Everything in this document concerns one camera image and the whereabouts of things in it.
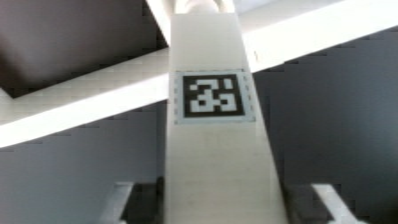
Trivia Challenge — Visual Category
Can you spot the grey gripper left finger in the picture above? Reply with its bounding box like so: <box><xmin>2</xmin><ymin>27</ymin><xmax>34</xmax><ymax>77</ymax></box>
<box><xmin>96</xmin><ymin>182</ymin><xmax>156</xmax><ymax>224</ymax></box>

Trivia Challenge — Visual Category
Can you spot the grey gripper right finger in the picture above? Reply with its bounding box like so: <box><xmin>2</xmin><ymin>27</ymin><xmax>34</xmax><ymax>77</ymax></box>
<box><xmin>286</xmin><ymin>183</ymin><xmax>368</xmax><ymax>224</ymax></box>

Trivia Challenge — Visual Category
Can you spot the white desk leg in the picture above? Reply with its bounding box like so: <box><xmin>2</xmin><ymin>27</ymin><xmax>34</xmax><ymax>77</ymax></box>
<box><xmin>165</xmin><ymin>0</ymin><xmax>288</xmax><ymax>224</ymax></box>

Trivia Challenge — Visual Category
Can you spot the white front fence bar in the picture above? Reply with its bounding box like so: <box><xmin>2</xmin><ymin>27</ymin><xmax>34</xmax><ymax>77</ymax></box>
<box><xmin>0</xmin><ymin>0</ymin><xmax>398</xmax><ymax>148</ymax></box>

